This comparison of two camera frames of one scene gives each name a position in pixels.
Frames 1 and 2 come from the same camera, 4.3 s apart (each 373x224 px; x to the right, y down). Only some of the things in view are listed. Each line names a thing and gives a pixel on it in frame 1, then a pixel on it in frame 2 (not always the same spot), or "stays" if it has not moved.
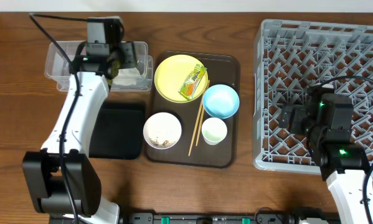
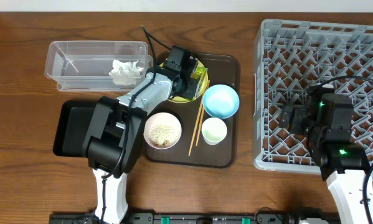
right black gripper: x=300 y=114 stays
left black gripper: x=124 y=58 → x=190 y=86
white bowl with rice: x=162 y=130 stays
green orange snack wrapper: x=192 y=82 stays
